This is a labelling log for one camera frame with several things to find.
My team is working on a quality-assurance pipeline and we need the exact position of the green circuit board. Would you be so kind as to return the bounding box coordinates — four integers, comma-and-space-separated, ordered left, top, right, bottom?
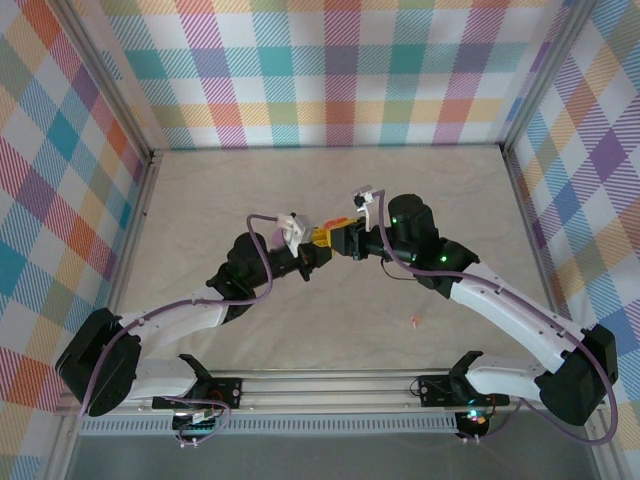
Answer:
171, 407, 224, 436

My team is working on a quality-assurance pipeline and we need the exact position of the small lit circuit board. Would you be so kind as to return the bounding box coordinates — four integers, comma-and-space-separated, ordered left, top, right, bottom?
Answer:
457, 408, 491, 429

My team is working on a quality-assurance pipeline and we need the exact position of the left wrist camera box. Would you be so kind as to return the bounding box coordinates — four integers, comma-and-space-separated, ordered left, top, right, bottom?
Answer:
276, 211, 315, 255

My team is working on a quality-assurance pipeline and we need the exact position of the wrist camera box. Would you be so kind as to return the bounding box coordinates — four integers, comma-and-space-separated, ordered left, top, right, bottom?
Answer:
351, 185, 377, 232
276, 211, 315, 255

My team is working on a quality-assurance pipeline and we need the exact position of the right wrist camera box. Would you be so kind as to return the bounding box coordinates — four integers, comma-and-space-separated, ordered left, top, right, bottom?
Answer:
351, 185, 377, 232

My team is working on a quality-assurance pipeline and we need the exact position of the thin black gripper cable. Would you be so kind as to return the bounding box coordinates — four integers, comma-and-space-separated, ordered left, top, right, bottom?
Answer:
380, 257, 419, 284

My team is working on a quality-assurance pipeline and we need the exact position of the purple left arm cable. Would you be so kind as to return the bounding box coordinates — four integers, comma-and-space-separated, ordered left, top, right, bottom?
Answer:
77, 213, 281, 419

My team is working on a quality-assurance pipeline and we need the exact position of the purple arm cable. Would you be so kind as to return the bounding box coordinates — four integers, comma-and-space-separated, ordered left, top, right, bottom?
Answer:
77, 213, 281, 419
372, 188, 619, 446

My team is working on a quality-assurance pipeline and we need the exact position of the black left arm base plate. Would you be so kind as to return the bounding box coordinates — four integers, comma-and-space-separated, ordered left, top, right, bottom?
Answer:
208, 377, 245, 412

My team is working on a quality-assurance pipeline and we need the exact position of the aluminium side rail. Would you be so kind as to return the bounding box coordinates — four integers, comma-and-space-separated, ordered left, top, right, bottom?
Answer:
89, 152, 164, 351
502, 144, 621, 480

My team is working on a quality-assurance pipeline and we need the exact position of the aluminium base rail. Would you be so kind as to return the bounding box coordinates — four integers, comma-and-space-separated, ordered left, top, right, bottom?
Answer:
59, 368, 606, 416

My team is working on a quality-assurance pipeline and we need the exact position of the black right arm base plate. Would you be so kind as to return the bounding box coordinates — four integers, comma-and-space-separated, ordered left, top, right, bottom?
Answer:
417, 374, 511, 409

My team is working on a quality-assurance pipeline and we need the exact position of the grey slotted cable duct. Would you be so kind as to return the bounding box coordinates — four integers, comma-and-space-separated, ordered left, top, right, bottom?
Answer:
79, 417, 460, 437

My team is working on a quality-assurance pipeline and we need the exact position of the aluminium frame post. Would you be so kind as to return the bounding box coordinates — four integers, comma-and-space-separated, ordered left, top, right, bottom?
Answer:
54, 0, 164, 166
499, 0, 601, 154

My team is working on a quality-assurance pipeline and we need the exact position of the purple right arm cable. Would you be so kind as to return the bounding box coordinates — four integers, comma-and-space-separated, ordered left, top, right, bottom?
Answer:
372, 188, 619, 446

